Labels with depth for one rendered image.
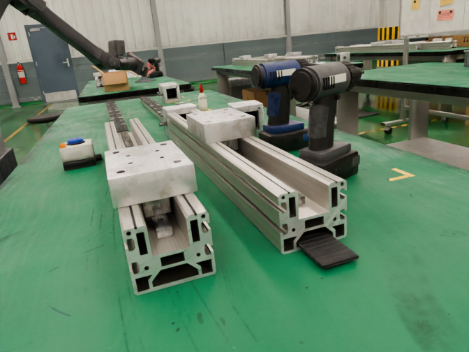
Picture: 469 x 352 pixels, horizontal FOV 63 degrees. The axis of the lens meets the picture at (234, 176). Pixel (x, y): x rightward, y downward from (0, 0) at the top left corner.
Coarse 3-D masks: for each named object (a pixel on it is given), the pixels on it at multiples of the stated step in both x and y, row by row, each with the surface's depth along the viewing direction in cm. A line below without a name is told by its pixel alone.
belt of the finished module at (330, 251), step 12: (300, 240) 51; (312, 240) 51; (324, 240) 51; (336, 240) 50; (312, 252) 48; (324, 252) 48; (336, 252) 48; (348, 252) 47; (324, 264) 45; (336, 264) 46
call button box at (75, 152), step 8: (72, 144) 100; (80, 144) 100; (88, 144) 99; (64, 152) 98; (72, 152) 98; (80, 152) 99; (88, 152) 100; (64, 160) 98; (72, 160) 99; (80, 160) 100; (88, 160) 100; (96, 160) 104; (64, 168) 99; (72, 168) 99
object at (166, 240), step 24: (120, 144) 85; (144, 144) 82; (192, 192) 51; (120, 216) 46; (144, 216) 55; (168, 216) 54; (192, 216) 44; (144, 240) 46; (168, 240) 47; (192, 240) 45; (144, 264) 44; (168, 264) 45; (192, 264) 46; (144, 288) 45
